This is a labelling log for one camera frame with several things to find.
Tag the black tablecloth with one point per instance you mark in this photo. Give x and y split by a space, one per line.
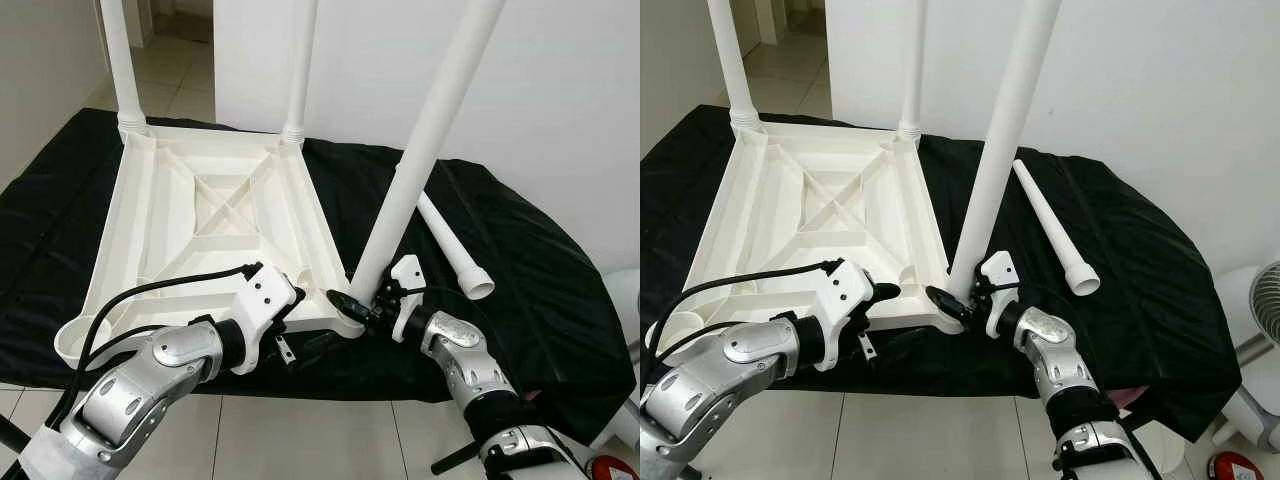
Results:
1170 300
560 300

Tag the red round floor object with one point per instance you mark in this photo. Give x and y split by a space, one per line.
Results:
615 468
1235 466

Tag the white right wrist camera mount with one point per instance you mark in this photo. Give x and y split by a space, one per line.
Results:
1000 285
408 290

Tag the white plastic table top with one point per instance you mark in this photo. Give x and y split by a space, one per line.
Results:
820 200
210 200

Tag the white plastic table leg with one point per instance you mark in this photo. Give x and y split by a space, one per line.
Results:
1005 140
122 60
912 70
425 150
300 70
1055 225
452 245
735 60

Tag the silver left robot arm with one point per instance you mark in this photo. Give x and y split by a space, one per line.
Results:
140 390
720 380

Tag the white door frame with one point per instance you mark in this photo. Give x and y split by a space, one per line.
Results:
140 20
770 18

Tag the pink stool seat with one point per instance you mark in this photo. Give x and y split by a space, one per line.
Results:
1132 397
532 395

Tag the black metal strut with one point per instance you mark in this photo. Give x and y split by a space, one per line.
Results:
455 458

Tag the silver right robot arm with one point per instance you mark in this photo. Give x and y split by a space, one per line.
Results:
465 360
1055 355

